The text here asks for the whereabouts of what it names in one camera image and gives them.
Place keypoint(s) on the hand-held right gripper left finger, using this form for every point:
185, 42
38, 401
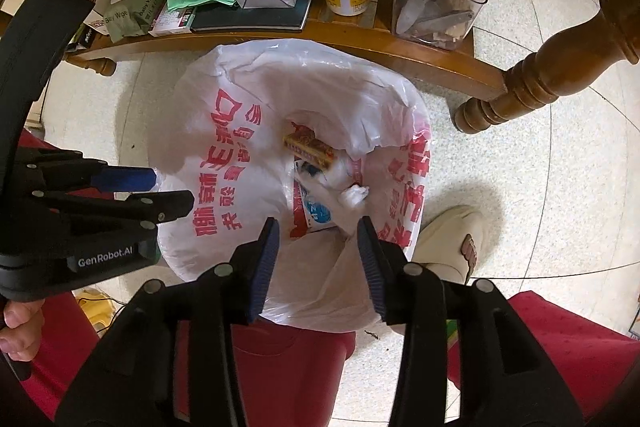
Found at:
262, 267

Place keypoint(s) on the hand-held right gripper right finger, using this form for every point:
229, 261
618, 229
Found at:
372, 267

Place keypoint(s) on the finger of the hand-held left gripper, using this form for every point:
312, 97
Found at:
150, 204
125, 179

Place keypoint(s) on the white tissue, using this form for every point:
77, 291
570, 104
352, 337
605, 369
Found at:
352, 197

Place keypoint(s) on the blue white medicine box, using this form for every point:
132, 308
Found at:
317, 214

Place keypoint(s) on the yellow red box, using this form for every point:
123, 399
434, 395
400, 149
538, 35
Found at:
307, 147

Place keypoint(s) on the white red print plastic bag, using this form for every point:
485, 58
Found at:
240, 87

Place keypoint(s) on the person's left hand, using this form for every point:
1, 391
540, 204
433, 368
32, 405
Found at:
22, 327

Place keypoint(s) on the person's right beige shoe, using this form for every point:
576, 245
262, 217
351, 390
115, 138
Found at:
445, 237

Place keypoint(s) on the person's left leg red pants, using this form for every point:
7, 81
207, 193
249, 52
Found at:
290, 377

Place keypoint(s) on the person's leg red pants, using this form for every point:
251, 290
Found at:
290, 377
560, 347

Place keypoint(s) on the yellow plastic object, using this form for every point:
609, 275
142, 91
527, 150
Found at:
95, 312

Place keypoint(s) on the red white flat box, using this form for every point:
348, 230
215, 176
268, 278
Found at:
170, 24

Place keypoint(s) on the person's right leg red pants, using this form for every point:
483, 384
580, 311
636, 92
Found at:
560, 347

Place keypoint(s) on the clear square container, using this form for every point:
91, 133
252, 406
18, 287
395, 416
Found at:
435, 22

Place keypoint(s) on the wooden coffee table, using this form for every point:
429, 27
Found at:
545, 72

